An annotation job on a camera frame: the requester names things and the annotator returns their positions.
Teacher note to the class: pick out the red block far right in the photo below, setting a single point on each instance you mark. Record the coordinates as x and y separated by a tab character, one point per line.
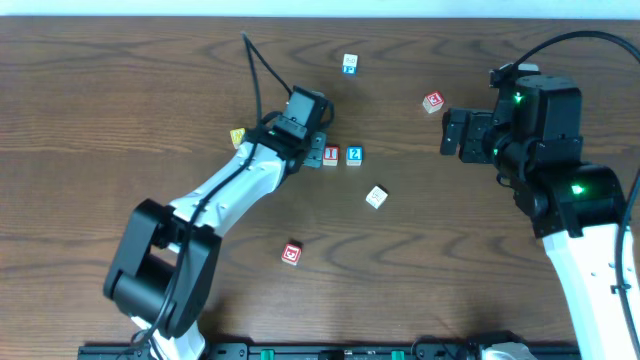
433	102

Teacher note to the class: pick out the red letter I block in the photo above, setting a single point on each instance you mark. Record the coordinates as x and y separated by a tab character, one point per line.
331	156

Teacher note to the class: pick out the red block turning blue 2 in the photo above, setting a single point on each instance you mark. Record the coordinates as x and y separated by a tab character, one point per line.
354	156

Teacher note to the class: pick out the red block near front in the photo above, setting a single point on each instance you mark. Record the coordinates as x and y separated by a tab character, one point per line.
291	254

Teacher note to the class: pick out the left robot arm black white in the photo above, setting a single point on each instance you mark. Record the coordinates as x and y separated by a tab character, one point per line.
162	270

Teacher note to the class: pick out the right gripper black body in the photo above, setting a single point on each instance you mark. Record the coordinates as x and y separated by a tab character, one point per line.
470	135

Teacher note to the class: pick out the black mounting rail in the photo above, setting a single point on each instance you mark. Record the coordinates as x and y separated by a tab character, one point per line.
424	348

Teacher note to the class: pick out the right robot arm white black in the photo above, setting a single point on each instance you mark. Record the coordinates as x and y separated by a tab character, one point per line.
578	210

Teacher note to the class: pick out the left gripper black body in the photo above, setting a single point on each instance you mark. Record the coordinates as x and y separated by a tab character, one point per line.
314	150

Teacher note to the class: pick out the yellow wooden block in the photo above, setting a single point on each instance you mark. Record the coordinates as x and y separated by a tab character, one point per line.
237	136

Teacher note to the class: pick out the plain white wooden block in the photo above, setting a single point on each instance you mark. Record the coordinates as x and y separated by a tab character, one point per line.
376	197

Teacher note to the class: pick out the blue and white block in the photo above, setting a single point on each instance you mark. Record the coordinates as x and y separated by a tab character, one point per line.
350	64

